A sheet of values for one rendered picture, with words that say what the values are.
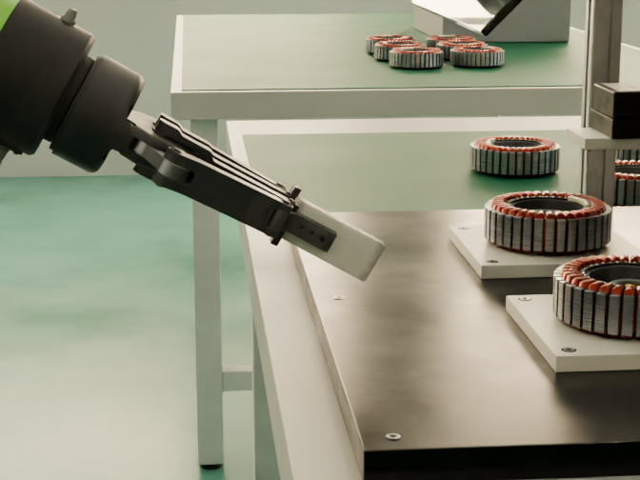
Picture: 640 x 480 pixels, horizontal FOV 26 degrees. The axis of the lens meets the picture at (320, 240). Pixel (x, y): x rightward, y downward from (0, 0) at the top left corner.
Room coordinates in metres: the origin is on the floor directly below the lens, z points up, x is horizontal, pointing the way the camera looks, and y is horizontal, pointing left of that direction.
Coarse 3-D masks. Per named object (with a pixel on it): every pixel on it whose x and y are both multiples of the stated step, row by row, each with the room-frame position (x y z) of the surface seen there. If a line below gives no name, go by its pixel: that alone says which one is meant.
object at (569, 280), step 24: (576, 264) 0.99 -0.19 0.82; (600, 264) 1.00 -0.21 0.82; (624, 264) 1.00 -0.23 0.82; (576, 288) 0.93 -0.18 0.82; (600, 288) 0.93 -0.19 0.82; (624, 288) 0.93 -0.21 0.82; (576, 312) 0.93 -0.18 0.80; (600, 312) 0.92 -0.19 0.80; (624, 312) 0.91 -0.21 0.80; (624, 336) 0.92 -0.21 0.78
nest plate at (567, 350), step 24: (528, 312) 0.98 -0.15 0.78; (552, 312) 0.98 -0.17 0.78; (528, 336) 0.96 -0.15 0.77; (552, 336) 0.93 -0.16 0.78; (576, 336) 0.93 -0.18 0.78; (600, 336) 0.93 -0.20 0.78; (552, 360) 0.89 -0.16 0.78; (576, 360) 0.88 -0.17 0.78; (600, 360) 0.89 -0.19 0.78; (624, 360) 0.89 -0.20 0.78
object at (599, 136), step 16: (592, 96) 1.24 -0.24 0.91; (608, 96) 1.19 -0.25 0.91; (624, 96) 1.18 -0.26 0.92; (592, 112) 1.23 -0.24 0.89; (608, 112) 1.19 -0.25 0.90; (624, 112) 1.18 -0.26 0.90; (576, 128) 1.24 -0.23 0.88; (592, 128) 1.23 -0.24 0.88; (608, 128) 1.19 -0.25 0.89; (624, 128) 1.18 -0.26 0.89; (576, 144) 1.20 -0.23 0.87; (592, 144) 1.18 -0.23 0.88; (608, 144) 1.18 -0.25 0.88; (624, 144) 1.18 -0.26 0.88
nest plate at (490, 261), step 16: (464, 240) 1.21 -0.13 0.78; (480, 240) 1.21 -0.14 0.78; (624, 240) 1.21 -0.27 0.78; (464, 256) 1.20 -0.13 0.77; (480, 256) 1.15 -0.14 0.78; (496, 256) 1.15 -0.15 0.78; (512, 256) 1.15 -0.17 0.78; (528, 256) 1.15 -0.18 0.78; (544, 256) 1.15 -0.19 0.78; (560, 256) 1.15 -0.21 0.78; (576, 256) 1.15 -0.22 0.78; (480, 272) 1.13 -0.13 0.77; (496, 272) 1.13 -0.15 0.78; (512, 272) 1.13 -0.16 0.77; (528, 272) 1.13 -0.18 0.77; (544, 272) 1.13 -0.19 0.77
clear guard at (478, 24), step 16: (416, 0) 0.99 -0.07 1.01; (432, 0) 0.94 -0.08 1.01; (448, 0) 0.90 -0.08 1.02; (464, 0) 0.86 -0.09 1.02; (480, 0) 0.82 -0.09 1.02; (496, 0) 0.79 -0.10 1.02; (512, 0) 0.76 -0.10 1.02; (448, 16) 0.86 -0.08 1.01; (464, 16) 0.82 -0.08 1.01; (480, 16) 0.79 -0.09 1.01; (496, 16) 0.76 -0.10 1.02; (480, 32) 0.77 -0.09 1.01
